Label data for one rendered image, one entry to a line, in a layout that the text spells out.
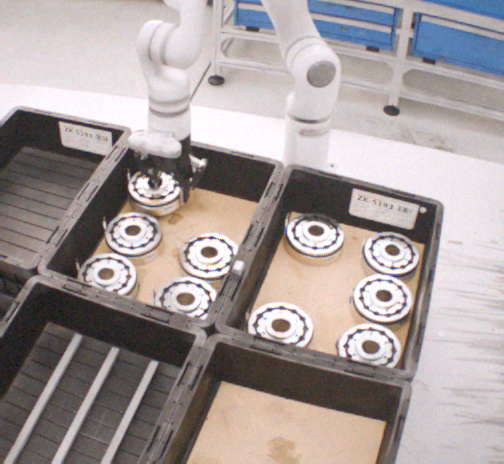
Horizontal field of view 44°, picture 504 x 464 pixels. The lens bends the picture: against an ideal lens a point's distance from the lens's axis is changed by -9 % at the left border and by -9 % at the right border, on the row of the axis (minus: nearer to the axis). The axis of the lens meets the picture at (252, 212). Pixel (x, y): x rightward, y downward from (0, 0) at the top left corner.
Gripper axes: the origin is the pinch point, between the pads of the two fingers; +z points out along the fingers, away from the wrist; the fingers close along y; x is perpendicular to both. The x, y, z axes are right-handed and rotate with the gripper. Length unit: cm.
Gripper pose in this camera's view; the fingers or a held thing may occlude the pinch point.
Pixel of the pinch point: (170, 192)
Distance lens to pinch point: 124.8
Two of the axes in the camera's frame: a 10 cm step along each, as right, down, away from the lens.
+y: -9.5, -2.4, 1.9
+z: -0.5, 7.3, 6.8
